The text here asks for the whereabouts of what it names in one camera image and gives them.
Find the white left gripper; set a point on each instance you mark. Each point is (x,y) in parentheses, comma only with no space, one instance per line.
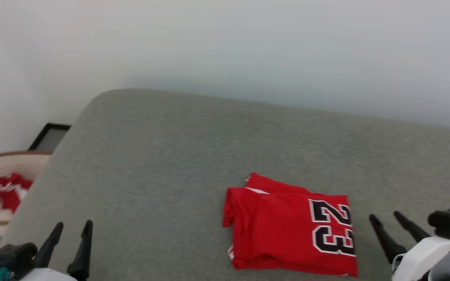
(45,275)

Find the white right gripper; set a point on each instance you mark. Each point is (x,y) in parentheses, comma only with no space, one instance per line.
(416,261)

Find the red Bulls jersey white sleeves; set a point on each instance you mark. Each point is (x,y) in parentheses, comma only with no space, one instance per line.
(272,226)

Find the red white garment in basket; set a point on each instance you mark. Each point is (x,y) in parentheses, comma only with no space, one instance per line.
(12,191)

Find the grey fabric sofa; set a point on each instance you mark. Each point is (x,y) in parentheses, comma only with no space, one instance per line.
(170,156)

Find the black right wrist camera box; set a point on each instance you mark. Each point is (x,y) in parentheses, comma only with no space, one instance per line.
(447,222)

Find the black rectangular frame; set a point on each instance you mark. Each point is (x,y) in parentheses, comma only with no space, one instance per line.
(37,140)

